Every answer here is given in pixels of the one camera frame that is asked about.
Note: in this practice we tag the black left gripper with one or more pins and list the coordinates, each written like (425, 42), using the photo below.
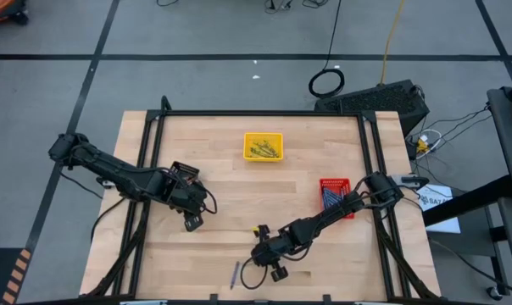
(188, 197)

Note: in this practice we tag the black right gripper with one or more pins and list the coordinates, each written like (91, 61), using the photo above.
(266, 254)

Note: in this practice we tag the black plastic basket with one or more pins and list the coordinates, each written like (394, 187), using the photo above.
(184, 166)

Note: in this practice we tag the yellow plastic basket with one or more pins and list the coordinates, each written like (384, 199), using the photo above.
(248, 136)

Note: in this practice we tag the yellow crayon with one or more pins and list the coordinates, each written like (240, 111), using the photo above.
(271, 147)

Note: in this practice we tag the red plastic basket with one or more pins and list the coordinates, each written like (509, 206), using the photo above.
(343, 183)

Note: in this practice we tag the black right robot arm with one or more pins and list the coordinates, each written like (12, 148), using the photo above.
(324, 220)

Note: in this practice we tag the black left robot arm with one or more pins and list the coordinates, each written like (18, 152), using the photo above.
(112, 169)

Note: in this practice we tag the white paper sign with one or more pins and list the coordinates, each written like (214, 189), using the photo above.
(434, 201)

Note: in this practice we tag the yellow plug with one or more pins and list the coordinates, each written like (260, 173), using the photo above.
(421, 146)

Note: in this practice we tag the black computer tower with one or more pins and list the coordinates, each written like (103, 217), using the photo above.
(374, 101)

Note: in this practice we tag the black table beam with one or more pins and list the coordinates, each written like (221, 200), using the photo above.
(485, 192)

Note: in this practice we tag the black metal table frame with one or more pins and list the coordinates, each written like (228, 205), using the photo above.
(260, 113)

